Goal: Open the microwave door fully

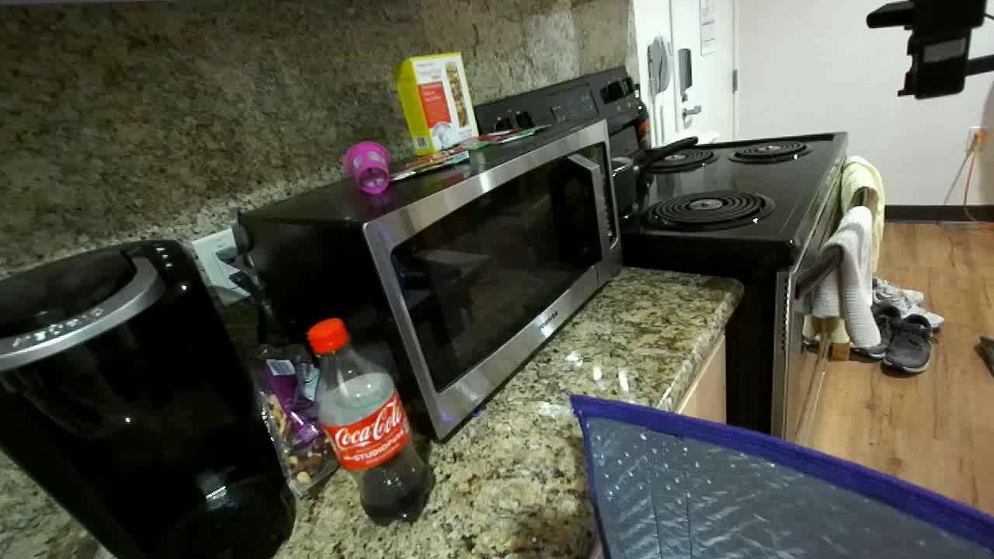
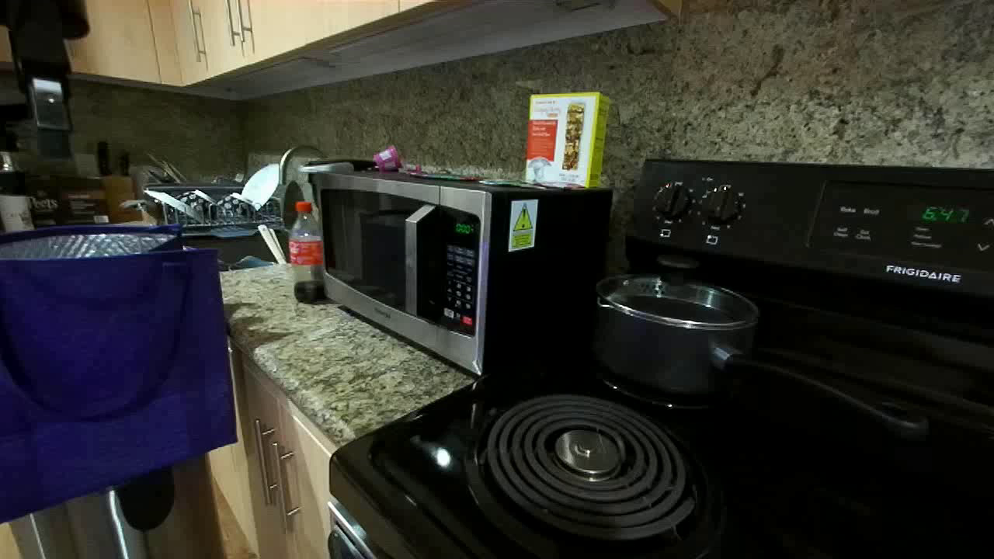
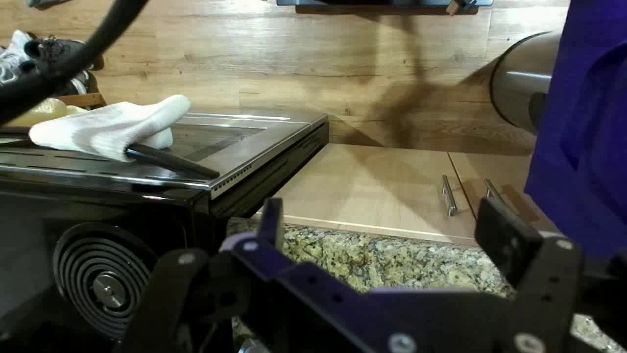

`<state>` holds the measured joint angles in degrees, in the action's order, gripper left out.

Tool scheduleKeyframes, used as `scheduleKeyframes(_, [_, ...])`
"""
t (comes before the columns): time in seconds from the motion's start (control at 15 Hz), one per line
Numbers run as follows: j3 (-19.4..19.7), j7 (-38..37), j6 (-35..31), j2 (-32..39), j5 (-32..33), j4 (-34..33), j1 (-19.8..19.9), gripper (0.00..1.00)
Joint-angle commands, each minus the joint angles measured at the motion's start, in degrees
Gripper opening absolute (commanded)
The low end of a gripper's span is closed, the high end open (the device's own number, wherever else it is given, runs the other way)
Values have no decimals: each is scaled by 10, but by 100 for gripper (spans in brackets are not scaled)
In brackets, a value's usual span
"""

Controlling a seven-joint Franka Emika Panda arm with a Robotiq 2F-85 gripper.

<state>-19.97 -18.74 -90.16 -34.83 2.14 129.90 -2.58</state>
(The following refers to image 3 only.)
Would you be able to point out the dark grey sneaker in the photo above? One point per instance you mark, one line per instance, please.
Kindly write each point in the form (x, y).
(62, 52)

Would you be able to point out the yellow towel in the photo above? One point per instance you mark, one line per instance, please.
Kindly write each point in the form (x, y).
(46, 111)

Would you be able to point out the wooden lower cabinet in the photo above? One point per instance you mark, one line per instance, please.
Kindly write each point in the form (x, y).
(380, 190)

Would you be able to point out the blue fabric bag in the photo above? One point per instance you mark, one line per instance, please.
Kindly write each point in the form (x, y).
(581, 131)

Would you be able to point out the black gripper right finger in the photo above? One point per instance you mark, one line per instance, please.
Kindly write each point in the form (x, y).
(507, 229)

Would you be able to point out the stainless steel trash can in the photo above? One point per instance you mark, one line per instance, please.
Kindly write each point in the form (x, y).
(521, 82)

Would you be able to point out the white grey sneaker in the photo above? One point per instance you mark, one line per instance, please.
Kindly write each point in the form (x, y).
(13, 60)

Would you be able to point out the black coil burner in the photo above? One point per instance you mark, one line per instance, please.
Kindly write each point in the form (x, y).
(99, 276)

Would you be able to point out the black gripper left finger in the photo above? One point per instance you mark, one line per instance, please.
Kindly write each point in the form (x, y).
(272, 223)

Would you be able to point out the black electric stove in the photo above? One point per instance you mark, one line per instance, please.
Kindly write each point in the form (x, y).
(276, 164)

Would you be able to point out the white towel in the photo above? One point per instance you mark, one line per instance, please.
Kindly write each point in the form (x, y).
(111, 129)

